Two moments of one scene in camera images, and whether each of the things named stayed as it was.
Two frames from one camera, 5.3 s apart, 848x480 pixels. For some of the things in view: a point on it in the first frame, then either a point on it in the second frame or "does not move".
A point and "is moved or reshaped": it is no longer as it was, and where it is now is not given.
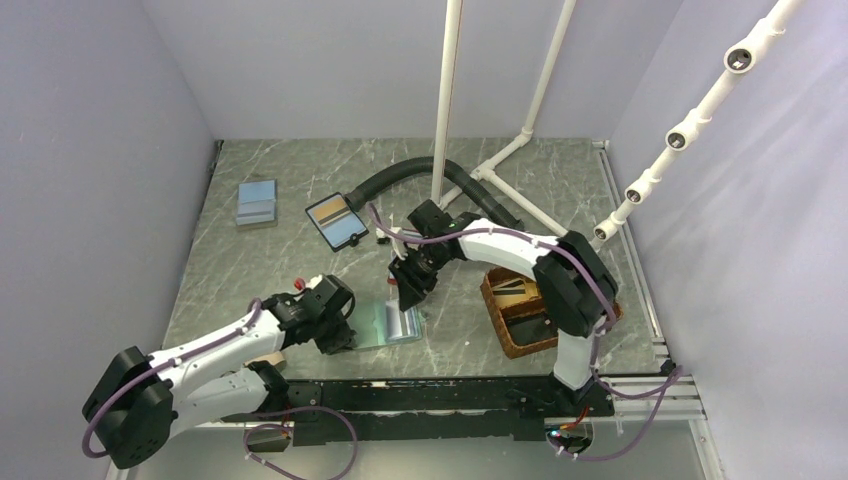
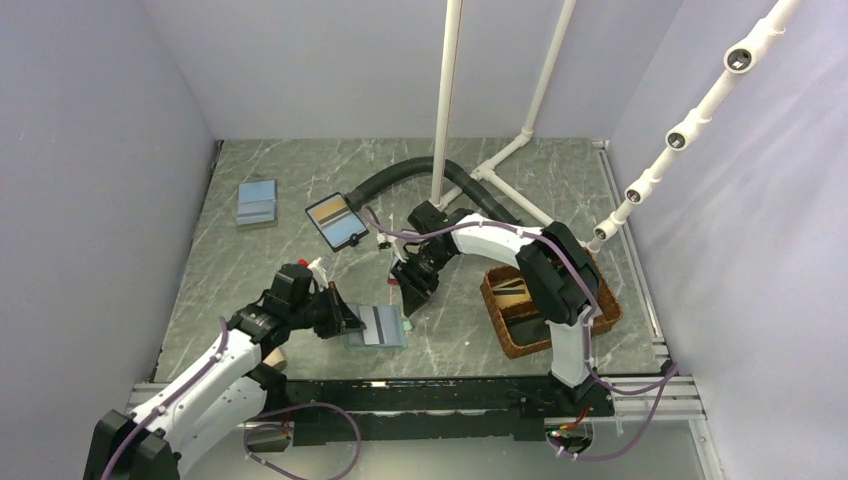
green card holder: [383, 322] is moved or reshaped
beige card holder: [273, 358] does not move
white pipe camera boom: [737, 61] does not move
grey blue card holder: [257, 205] does not move
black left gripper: [342, 340] -> [340, 317]
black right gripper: [412, 288] does not move
